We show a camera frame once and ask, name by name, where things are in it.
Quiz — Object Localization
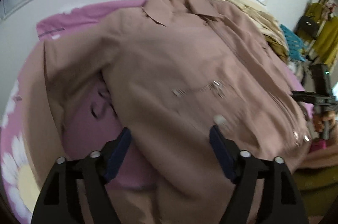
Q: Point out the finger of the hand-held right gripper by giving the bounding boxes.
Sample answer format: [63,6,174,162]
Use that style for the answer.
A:
[291,90,317,103]

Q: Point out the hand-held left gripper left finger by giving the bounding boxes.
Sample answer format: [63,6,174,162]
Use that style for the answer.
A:
[31,127,132,224]

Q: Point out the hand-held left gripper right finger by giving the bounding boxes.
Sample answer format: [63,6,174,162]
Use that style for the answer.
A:
[209,125,309,224]

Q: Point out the tan zip jacket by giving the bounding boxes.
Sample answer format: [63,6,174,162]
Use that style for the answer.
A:
[20,0,312,224]

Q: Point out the person's right forearm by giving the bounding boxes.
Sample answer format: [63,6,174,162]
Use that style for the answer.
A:
[303,145,338,169]

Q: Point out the hanging yellow-green clothes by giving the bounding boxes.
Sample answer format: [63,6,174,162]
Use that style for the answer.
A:
[304,1,338,66]

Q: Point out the pile of beige olive clothes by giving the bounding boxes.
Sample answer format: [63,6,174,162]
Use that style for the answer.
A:
[203,0,287,43]

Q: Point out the person's right hand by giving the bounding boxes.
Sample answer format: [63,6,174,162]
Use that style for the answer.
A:
[314,110,336,134]

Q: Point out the teal perforated plastic basket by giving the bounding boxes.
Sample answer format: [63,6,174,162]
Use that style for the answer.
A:
[279,24,308,63]

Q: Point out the olive cloth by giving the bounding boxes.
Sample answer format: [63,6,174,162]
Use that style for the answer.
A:
[265,33,290,63]

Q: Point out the black bag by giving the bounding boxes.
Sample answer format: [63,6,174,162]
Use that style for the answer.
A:
[296,15,320,40]

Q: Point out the person's olive pants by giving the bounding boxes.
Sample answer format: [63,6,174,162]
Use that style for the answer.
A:
[293,168,338,217]

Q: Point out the pink floral bedsheet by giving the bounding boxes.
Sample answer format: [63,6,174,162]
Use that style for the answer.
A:
[0,0,308,224]

